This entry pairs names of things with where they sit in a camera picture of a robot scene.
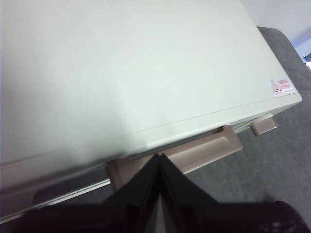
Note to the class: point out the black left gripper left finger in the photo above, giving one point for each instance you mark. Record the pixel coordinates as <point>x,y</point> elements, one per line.
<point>97,218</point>

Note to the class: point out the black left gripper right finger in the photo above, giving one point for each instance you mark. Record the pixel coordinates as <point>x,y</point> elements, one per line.
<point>218,218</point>

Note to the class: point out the round oven temperature knob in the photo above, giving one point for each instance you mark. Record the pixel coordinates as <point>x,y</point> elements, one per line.
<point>263,125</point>

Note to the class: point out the white toaster oven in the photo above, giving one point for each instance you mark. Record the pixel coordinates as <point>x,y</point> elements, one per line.
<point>133,72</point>

